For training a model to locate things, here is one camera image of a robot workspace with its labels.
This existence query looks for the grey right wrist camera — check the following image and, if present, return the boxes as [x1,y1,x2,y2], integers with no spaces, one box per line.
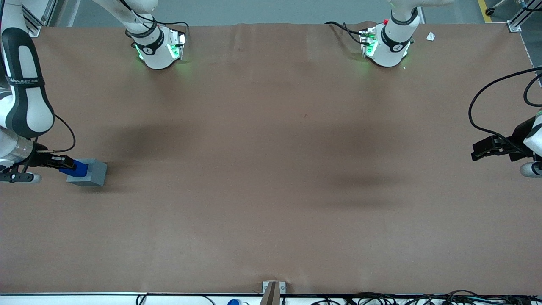
[0,167,42,184]

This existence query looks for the long black looping cable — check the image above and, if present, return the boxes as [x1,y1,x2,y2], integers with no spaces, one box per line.
[468,67,542,142]

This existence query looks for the brown upright bar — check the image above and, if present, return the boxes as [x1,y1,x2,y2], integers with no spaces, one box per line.
[260,282,281,305]

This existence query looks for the black left base cable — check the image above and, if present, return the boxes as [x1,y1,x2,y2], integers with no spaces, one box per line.
[325,21,369,46]

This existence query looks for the thin aluminium frame bar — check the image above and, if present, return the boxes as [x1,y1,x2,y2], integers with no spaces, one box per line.
[41,0,58,27]

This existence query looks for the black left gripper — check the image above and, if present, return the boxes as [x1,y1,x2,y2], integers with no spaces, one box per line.
[471,115,537,163]

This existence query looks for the brown paper table cover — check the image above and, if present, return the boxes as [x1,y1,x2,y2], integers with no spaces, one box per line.
[0,21,542,296]

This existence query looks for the black base cable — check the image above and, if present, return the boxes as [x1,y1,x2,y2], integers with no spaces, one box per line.
[325,21,369,46]
[119,0,190,41]

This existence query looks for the gray square base block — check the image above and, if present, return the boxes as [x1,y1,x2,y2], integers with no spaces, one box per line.
[66,159,108,187]

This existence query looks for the slanted aluminium frame post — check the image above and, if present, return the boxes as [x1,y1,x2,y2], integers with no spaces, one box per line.
[19,4,41,38]

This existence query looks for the short black looping cable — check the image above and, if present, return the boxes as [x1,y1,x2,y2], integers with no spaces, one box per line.
[523,73,542,107]

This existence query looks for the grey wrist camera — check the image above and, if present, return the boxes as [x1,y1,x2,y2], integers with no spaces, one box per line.
[0,167,42,184]
[520,161,542,178]

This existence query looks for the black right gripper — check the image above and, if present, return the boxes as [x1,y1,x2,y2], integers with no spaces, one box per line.
[29,151,77,171]

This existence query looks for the black caster wheel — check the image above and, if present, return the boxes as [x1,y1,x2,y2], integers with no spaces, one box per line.
[485,0,509,17]

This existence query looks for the black right base cable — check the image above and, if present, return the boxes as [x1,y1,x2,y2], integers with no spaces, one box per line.
[119,0,190,41]

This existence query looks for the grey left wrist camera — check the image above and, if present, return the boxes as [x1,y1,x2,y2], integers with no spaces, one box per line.
[520,161,542,178]

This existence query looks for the small blue block part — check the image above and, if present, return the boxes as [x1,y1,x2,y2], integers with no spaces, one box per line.
[59,160,89,177]

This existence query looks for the tangled black cable bundle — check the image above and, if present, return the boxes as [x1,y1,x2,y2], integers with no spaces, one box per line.
[309,290,542,305]

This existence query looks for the aluminium frame post with bracket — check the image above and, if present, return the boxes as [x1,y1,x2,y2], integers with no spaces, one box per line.
[507,0,542,33]

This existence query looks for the black right arm wrist cable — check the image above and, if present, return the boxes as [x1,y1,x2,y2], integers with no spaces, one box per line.
[36,114,77,153]

